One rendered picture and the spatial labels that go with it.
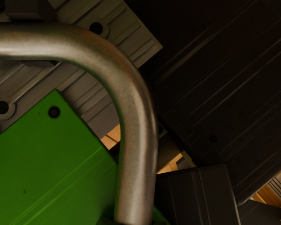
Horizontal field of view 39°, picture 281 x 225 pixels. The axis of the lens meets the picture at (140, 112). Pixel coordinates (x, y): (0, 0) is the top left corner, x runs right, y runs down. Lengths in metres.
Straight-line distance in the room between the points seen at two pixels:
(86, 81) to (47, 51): 0.06
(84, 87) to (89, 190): 0.09
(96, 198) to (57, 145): 0.05
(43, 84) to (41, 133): 0.05
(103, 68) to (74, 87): 0.06
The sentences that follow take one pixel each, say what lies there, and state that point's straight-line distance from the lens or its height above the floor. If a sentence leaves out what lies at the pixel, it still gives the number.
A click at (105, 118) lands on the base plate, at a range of 0.95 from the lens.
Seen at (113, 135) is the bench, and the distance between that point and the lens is 1.15.
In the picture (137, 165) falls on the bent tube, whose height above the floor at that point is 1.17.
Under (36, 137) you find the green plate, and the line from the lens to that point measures 0.34.
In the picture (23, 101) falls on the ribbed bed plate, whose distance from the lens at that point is 0.37.
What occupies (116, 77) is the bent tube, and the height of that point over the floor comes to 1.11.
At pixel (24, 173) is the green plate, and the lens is 0.34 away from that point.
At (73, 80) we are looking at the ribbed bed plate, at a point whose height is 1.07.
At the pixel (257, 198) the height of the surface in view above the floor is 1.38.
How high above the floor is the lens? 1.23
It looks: 18 degrees down
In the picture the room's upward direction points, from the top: 140 degrees clockwise
